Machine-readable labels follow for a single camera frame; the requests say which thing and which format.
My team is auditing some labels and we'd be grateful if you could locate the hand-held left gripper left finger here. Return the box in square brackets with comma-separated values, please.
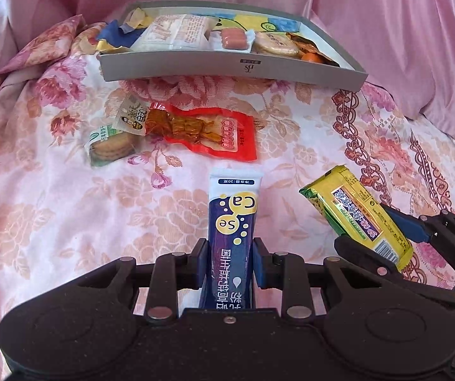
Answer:
[72, 238, 210, 323]

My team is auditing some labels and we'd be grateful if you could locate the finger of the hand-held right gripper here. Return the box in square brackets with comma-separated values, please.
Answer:
[334, 235, 455, 306]
[382, 205, 455, 266]

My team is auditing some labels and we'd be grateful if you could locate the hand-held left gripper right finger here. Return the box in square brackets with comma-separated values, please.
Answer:
[253, 237, 387, 321]

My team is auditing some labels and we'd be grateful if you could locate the yellow green snack bar packet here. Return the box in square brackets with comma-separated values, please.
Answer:
[299, 165, 414, 272]

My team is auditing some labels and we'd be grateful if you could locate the blue white stick packet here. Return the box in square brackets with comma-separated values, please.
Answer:
[207, 169, 263, 310]

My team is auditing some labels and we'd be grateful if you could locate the grey cardboard box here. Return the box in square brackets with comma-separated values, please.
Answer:
[96, 1, 369, 93]

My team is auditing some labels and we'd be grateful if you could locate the red dried tofu packet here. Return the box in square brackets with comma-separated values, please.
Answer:
[145, 102, 258, 162]

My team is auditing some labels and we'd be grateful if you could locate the clear green biscuit packet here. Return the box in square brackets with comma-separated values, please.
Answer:
[88, 124, 138, 167]

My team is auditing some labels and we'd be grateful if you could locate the floral bedsheet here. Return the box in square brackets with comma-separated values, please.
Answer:
[0, 0, 455, 381]

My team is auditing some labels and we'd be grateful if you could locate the small cartoon print packet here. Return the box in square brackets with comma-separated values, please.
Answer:
[111, 96, 152, 136]

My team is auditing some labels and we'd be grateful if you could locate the orange snack packet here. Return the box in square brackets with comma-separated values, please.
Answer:
[287, 32, 319, 54]

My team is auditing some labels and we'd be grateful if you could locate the round rice cracker packet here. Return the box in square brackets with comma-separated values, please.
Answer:
[251, 31, 301, 57]

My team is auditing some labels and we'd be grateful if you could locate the clear pink sausage packet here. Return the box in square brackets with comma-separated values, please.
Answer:
[211, 28, 257, 53]

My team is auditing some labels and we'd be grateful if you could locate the white snack packet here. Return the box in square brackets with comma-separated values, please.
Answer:
[134, 14, 216, 51]

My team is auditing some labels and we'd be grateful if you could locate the dark blue crumpled packet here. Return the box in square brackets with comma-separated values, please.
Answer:
[104, 22, 149, 48]

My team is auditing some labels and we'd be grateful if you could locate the yellow crumpled wrapper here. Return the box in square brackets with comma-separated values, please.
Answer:
[126, 8, 157, 28]

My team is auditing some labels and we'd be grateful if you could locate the pink floral pillow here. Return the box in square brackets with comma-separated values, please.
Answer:
[0, 15, 86, 75]

